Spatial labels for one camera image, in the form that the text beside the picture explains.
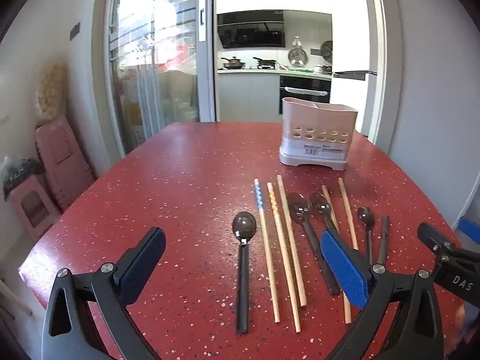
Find black range hood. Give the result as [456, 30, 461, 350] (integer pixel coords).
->
[217, 9, 286, 50]

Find blue patterned wooden chopstick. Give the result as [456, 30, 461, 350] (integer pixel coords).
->
[253, 178, 281, 324]

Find round metal steamer rack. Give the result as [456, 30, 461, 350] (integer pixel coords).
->
[287, 35, 309, 68]

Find grey kitchen base cabinets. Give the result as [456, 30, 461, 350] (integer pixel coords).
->
[217, 68, 280, 123]

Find clear bag of dark things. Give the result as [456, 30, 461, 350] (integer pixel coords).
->
[0, 156, 46, 200]

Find small translucent grey spoon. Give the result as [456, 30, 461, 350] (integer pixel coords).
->
[356, 205, 376, 266]

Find sliding glass door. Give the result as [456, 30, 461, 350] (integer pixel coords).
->
[93, 0, 217, 158]

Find pink plastic stool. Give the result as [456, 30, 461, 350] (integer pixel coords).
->
[9, 177, 62, 241]

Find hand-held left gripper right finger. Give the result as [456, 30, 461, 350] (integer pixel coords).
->
[318, 229, 446, 360]

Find white refrigerator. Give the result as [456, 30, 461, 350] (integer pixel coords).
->
[329, 0, 380, 137]

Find stack of pink stools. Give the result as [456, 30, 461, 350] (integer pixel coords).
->
[35, 115, 97, 211]

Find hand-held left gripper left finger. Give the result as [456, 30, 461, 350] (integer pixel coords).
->
[42, 226, 167, 360]

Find brown cooking pot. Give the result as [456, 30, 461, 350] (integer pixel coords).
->
[220, 56, 247, 69]

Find plain wooden chopstick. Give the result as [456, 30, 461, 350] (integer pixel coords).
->
[277, 174, 307, 307]
[322, 185, 352, 325]
[338, 178, 359, 251]

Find beige plastic utensil holder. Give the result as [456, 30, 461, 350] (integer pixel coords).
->
[278, 96, 359, 170]

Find dark stick utensil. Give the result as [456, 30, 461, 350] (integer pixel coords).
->
[376, 215, 391, 266]

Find orange patterned wooden chopstick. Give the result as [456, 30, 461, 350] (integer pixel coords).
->
[266, 182, 302, 334]

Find mesh bag of yellow balls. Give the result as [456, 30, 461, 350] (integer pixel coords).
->
[35, 61, 69, 125]

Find black built-in oven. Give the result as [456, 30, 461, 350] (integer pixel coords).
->
[278, 75, 332, 117]

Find person's right hand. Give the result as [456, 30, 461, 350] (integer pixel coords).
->
[454, 303, 480, 347]

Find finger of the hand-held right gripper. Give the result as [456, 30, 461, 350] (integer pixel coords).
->
[458, 216, 480, 240]
[417, 221, 457, 261]

